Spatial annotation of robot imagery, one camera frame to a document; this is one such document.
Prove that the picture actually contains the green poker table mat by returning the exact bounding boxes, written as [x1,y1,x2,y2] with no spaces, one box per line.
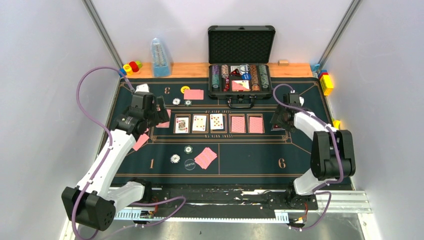
[89,77,347,186]

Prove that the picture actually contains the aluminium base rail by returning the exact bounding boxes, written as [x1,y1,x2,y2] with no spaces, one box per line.
[101,187,373,224]

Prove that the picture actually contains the face-up community card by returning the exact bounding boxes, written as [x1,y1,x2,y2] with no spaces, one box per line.
[209,113,224,130]
[192,114,208,132]
[174,116,190,134]

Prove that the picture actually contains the yellow big blind button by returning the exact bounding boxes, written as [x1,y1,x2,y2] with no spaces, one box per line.
[180,86,191,94]

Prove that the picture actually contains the face-down community card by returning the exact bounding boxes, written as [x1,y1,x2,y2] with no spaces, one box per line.
[248,116,265,134]
[230,115,246,134]

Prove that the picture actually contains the orange chip row in case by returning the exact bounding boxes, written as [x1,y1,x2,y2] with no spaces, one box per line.
[250,65,260,92]

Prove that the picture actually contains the red triangular all-in marker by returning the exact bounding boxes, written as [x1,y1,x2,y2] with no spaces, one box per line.
[271,124,284,131]

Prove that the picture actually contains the red-backed cards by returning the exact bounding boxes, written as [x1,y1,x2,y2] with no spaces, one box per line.
[132,133,150,151]

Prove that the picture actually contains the pink-white chip row in case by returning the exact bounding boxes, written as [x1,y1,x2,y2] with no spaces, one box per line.
[221,64,229,79]

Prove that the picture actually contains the blue toy cube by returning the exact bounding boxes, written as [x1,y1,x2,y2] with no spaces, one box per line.
[119,68,127,76]

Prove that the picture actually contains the playing card deck in case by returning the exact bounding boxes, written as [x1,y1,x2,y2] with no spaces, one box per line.
[231,80,251,92]

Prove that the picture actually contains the small wooden block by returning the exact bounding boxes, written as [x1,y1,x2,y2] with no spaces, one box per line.
[278,59,290,66]

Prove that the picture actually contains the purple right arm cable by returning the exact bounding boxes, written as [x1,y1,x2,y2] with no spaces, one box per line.
[272,83,345,231]

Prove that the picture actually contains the yellow toy cylinder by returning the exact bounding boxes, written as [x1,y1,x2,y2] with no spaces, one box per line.
[122,64,134,75]

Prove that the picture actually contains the purple-green chip row in case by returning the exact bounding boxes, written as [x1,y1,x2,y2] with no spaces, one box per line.
[212,65,221,89]

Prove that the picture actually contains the red-backed card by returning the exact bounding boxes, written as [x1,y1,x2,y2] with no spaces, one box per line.
[183,89,204,100]
[194,147,218,170]

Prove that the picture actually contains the red toy cylinder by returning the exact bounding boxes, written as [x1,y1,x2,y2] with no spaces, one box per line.
[128,61,140,73]

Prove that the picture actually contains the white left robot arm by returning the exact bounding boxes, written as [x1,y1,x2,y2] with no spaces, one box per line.
[61,83,170,231]

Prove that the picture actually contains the white-blue poker chip stack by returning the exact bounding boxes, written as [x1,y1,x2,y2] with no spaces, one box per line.
[170,154,181,164]

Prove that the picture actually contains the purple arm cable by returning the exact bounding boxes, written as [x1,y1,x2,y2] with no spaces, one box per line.
[272,83,345,231]
[71,66,187,240]

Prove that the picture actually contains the yellow curved toy piece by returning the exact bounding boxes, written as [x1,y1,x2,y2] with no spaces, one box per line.
[332,119,341,130]

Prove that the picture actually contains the black poker chip case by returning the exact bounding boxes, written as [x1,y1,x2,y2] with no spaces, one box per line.
[207,25,276,109]

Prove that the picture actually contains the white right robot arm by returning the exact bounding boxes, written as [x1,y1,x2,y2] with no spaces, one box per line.
[271,91,356,209]

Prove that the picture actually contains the blue button in case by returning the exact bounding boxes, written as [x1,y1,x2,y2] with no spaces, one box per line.
[241,73,252,80]

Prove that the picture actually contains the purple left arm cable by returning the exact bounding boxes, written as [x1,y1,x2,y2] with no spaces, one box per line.
[71,66,187,240]

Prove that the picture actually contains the yellow toy block right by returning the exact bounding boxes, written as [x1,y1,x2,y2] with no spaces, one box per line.
[318,70,334,96]

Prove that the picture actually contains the clear dealer button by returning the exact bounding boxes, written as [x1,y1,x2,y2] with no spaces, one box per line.
[184,159,196,171]

